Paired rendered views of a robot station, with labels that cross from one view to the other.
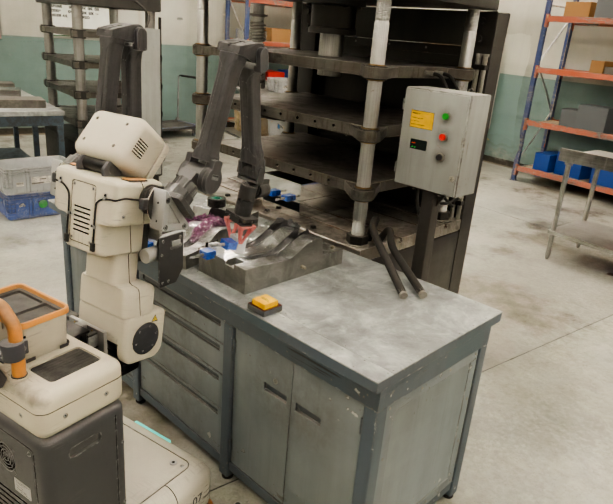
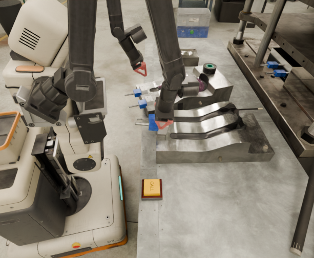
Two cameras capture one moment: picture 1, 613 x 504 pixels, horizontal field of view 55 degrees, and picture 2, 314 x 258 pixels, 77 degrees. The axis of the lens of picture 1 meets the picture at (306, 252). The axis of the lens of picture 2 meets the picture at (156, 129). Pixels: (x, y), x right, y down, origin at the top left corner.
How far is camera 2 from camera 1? 1.48 m
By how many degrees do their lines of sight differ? 45
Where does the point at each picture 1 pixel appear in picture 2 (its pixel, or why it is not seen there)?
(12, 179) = (181, 18)
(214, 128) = (69, 28)
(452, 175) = not seen: outside the picture
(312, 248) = (235, 148)
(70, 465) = (0, 227)
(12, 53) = not seen: outside the picture
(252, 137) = (159, 40)
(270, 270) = (183, 154)
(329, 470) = not seen: outside the picture
